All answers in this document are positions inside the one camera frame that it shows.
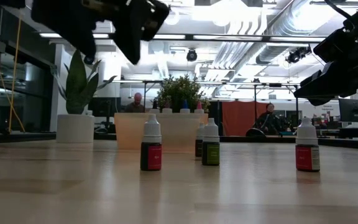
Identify yellow extension cable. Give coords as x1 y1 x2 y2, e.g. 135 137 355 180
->
7 17 23 133
0 0 26 133

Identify black ceiling projector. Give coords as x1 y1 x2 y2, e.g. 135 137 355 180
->
285 45 313 65

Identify orange red partition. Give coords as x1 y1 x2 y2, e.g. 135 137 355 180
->
221 100 265 137

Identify small green-label dropper bottle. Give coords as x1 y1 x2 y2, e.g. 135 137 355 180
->
201 117 221 167

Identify small dark dropper bottle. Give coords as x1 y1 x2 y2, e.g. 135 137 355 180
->
195 121 205 158

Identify orange translucent plastic tray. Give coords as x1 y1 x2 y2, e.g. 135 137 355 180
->
112 111 209 153

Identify person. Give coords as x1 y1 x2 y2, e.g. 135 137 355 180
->
124 92 145 113
247 102 287 137

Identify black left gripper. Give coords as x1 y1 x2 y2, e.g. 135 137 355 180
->
31 0 170 65

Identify round white ceiling lamp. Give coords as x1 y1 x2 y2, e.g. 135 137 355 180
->
165 9 180 26

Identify snake plant in white pot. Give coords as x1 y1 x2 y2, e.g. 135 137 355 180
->
50 49 118 144

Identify small red-label dropper bottle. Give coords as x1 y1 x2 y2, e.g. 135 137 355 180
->
139 113 163 172
295 117 321 173

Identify long white light bar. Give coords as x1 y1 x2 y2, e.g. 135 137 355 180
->
39 32 109 39
193 34 262 41
268 36 326 44
143 33 186 40

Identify large purple food coloring bottle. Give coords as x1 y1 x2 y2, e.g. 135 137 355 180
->
162 98 173 114

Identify black computer monitor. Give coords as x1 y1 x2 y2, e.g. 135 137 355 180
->
338 98 358 123
88 96 122 118

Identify large black food coloring bottle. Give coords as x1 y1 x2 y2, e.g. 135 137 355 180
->
149 98 160 114

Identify black background station frame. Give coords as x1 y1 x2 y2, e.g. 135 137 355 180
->
112 79 301 119

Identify bushy green potted plant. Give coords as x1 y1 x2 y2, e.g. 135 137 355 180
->
152 73 211 114

